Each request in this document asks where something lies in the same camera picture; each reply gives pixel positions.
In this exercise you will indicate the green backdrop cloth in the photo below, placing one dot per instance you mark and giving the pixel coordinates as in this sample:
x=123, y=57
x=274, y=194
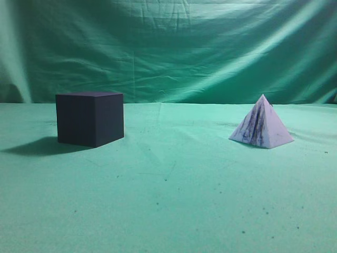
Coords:
x=207, y=52

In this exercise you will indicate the white marbled square pyramid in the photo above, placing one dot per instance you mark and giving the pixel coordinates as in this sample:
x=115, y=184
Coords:
x=262, y=127

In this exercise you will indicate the dark blue cube block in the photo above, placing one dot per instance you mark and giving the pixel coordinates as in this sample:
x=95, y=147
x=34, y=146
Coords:
x=89, y=119

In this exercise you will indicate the green table cloth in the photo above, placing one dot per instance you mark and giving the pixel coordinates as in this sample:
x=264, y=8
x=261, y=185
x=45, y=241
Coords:
x=174, y=183

